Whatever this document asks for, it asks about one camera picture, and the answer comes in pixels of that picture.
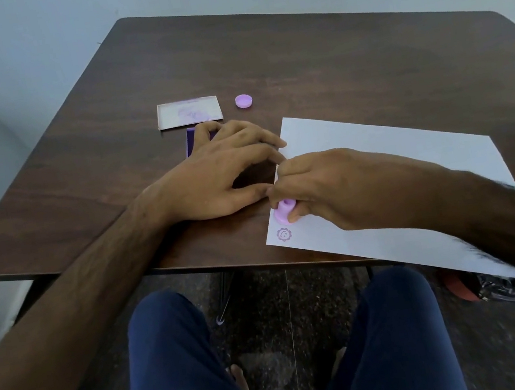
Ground red round object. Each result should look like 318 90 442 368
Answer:
437 265 483 308

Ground black metal table leg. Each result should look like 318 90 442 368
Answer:
208 270 242 327

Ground purple round stamp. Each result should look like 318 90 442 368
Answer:
272 197 302 228

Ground clear plastic bag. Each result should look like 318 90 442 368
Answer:
475 270 515 311

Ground person's left forearm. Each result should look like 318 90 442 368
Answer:
0 186 198 390

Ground person's leg navy trousers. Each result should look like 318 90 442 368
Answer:
110 276 270 390
303 259 470 390

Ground person's right forearm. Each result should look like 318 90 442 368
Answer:
416 153 515 321

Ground purple ink pad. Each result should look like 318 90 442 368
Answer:
182 122 223 159

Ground person's foot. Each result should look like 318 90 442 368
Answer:
327 346 353 380
226 362 251 390

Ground person's left foot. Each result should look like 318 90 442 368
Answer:
226 362 251 390

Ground white paper sheet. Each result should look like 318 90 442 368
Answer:
247 82 515 322

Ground person's right foot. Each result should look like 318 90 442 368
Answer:
327 346 353 380

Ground person's left hand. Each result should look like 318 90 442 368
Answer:
130 110 297 231

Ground person's right leg navy trousers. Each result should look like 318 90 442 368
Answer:
303 259 470 390

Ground person's right hand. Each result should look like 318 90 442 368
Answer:
261 133 443 249

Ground person's left leg navy trousers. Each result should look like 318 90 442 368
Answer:
110 276 270 390

